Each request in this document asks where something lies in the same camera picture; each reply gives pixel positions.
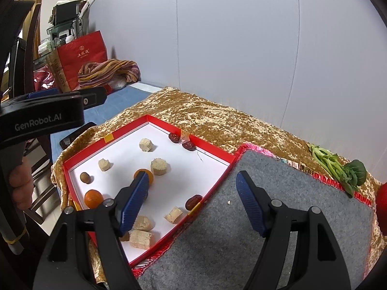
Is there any green bok choy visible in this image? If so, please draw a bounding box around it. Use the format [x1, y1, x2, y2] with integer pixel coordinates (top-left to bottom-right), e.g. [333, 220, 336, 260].
[307, 143, 367, 198]

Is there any red jujube date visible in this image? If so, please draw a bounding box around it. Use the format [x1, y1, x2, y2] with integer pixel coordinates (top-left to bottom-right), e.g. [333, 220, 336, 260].
[185, 195, 203, 211]
[169, 133, 180, 143]
[182, 141, 196, 151]

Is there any green wire shelf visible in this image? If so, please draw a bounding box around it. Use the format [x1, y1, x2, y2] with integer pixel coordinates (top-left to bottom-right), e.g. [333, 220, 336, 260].
[47, 0, 89, 47]

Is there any orange tangerine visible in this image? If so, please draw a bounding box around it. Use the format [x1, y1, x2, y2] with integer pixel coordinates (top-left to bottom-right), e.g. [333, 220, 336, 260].
[133, 168, 155, 187]
[84, 189, 104, 209]

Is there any striped folded cloth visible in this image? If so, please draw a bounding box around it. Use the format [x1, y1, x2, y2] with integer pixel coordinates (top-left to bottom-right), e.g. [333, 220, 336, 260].
[77, 59, 140, 88]

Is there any blue mat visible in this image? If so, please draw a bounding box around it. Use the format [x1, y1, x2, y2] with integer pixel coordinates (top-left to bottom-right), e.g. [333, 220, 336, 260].
[51, 82, 161, 162]

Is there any person left hand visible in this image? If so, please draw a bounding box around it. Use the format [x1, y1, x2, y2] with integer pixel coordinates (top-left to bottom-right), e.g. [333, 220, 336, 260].
[9, 156, 33, 210]

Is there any red paper bag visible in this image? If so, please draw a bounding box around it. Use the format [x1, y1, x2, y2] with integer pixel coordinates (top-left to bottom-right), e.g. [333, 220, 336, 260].
[46, 31, 108, 92]

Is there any grey felt mat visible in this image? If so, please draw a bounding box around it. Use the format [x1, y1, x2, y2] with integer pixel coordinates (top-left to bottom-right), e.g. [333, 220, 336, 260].
[138, 150, 374, 289]

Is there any red velvet cushion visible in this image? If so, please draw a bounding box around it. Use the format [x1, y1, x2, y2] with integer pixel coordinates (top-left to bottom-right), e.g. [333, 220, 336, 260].
[375, 183, 387, 236]

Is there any red white shallow box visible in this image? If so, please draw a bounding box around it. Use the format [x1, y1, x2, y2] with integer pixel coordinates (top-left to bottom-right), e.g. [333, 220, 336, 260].
[63, 115, 236, 266]

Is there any pale sugarcane chunk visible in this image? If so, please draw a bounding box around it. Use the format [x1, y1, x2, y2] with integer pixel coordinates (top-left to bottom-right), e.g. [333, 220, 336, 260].
[132, 215, 153, 232]
[139, 138, 154, 152]
[164, 206, 183, 224]
[98, 159, 111, 172]
[129, 230, 155, 250]
[150, 158, 168, 175]

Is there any brown longan fruit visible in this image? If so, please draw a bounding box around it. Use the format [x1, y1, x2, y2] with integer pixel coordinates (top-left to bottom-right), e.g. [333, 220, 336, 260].
[79, 172, 91, 184]
[119, 232, 130, 242]

